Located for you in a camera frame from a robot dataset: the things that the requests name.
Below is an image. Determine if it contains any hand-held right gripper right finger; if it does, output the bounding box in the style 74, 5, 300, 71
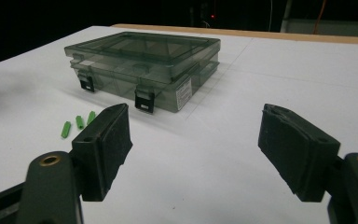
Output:
257, 103, 341, 203

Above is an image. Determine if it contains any orange cable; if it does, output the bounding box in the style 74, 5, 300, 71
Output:
312, 0, 328, 35

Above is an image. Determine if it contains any grey transparent compartment box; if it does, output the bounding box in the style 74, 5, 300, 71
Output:
63, 31, 222, 114

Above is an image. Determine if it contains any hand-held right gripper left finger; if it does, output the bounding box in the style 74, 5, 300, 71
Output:
71, 103, 133, 203

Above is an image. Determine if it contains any white paper sheet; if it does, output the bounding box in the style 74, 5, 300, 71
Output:
0, 25, 358, 224

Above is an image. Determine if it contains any wooden table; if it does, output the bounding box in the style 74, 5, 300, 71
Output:
111, 23, 358, 46

